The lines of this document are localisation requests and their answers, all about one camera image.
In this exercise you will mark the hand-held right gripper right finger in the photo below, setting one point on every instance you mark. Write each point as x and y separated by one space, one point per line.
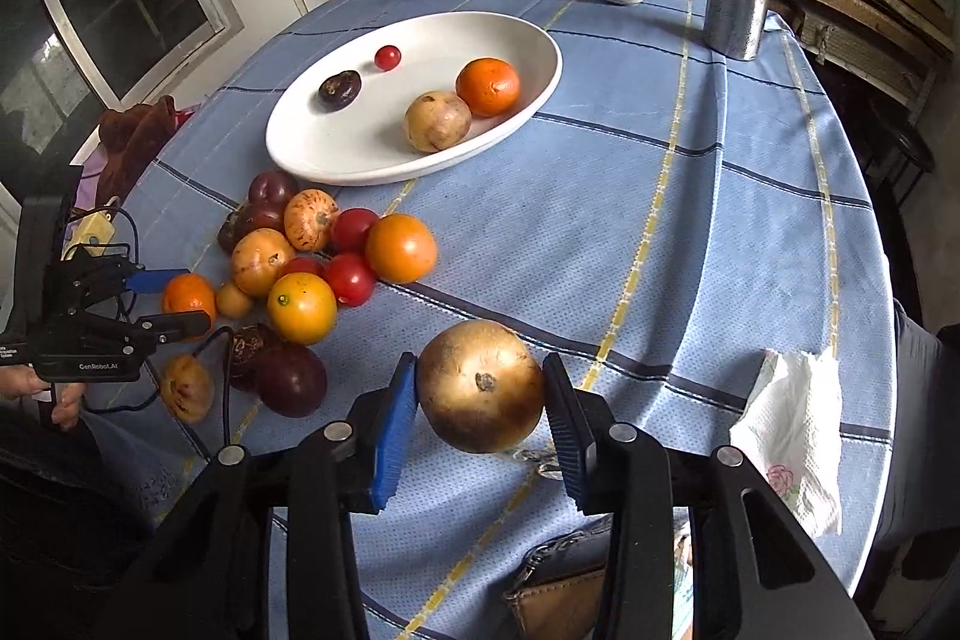
568 430

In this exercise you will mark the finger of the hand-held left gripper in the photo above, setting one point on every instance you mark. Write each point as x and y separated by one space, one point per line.
180 325
161 280

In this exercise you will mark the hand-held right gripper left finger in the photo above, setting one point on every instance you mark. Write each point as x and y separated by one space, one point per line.
394 430

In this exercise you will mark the small orange fruit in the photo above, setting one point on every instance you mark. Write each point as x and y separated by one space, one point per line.
189 297

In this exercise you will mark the small yellow fruit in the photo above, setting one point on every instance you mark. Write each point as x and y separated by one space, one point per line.
234 299

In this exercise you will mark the orange striped round fruit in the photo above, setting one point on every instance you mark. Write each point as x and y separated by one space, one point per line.
262 261
310 219
187 387

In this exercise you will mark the dark brown mangosteen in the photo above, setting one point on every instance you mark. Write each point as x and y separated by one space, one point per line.
244 224
247 351

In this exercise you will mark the golden brown round fruit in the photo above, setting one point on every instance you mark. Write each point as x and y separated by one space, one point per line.
480 396

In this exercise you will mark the dark purple plum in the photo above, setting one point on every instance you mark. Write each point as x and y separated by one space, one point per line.
274 188
291 379

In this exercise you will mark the yellow orange green-stemmed fruit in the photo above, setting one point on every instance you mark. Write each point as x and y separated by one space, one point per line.
302 308

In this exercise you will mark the large orange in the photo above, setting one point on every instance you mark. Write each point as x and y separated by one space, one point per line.
401 248

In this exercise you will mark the white oval plate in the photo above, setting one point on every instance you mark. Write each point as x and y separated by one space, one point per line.
360 153

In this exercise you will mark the person's left hand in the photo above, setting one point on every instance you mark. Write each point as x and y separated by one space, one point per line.
67 407

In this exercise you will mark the yellowish power strip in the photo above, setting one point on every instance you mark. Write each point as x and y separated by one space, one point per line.
86 235

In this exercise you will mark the grey zip pouch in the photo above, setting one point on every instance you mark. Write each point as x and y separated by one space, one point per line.
570 546

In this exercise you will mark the brown cloth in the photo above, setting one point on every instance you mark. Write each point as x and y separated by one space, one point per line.
139 138

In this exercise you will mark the brown leather wallet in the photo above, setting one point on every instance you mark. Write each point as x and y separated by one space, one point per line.
559 599

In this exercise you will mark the blue plaid tablecloth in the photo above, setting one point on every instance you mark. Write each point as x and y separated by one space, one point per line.
675 235

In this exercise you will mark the white paper tissue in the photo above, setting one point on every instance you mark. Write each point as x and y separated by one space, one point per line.
799 437

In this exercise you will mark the dark wrinkled passion fruit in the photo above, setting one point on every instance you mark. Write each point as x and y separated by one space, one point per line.
340 89

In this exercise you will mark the small red cherry tomato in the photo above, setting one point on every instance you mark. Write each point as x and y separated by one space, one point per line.
388 57

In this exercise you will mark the orange tangerine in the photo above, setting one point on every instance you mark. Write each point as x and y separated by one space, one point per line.
488 87

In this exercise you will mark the black stool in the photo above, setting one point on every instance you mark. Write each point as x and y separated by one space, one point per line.
900 153

